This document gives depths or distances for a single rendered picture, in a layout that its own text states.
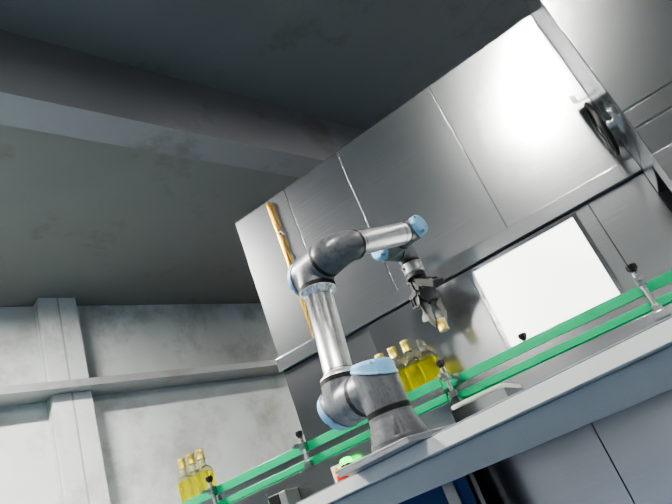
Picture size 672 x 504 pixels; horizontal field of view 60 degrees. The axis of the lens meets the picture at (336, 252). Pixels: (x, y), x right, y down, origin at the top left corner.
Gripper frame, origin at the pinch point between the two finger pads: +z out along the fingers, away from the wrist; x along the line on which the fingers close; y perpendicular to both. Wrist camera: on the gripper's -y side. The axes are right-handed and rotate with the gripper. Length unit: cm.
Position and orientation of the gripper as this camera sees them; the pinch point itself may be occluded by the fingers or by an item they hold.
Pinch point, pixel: (440, 321)
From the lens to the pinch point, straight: 205.4
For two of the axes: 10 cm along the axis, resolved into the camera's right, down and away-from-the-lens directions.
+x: -9.0, 1.5, -4.1
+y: -2.8, 5.1, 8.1
